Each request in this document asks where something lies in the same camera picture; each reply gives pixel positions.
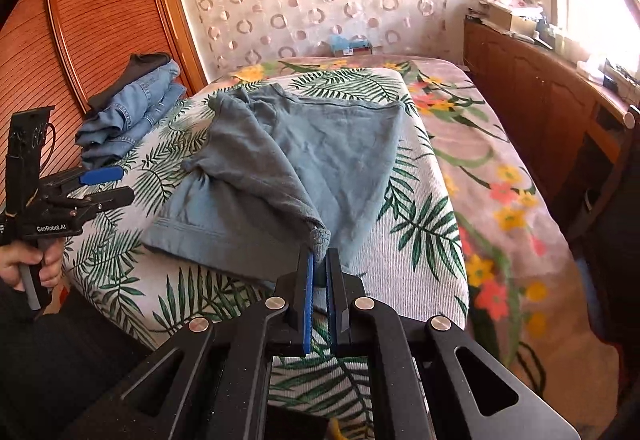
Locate grey-blue pants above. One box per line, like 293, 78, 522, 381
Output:
142, 84, 405, 283

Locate person's left hand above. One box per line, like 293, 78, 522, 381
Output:
0, 239, 64, 292

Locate folded blue jeans stack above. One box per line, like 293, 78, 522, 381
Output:
75, 60, 186, 169

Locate dark grey folded garment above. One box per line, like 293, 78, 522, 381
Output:
87, 52, 171, 117

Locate cardboard box with blue cloth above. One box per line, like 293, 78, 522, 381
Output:
328, 34, 373, 57

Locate wooden sideboard cabinet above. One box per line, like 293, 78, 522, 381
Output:
463, 18, 632, 232

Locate beige box on sideboard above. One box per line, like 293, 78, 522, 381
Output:
488, 2, 540, 36

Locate window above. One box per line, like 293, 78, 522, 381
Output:
556, 0, 639, 78

